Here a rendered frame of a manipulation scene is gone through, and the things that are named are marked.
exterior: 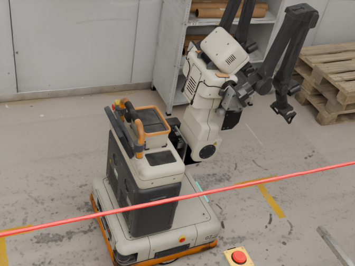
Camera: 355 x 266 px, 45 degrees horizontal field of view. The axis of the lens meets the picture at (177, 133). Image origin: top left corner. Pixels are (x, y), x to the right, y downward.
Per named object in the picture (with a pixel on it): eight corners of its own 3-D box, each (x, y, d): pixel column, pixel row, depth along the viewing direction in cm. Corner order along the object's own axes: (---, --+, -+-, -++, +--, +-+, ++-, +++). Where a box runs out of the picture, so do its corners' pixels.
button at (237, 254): (229, 255, 130) (231, 252, 129) (241, 252, 131) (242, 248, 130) (235, 266, 127) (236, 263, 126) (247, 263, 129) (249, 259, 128)
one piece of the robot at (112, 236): (113, 250, 245) (114, 241, 240) (93, 198, 273) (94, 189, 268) (117, 249, 246) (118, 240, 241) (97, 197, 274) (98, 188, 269)
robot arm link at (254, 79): (242, 81, 207) (248, 87, 204) (259, 68, 207) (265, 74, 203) (248, 92, 214) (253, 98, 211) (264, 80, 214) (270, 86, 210)
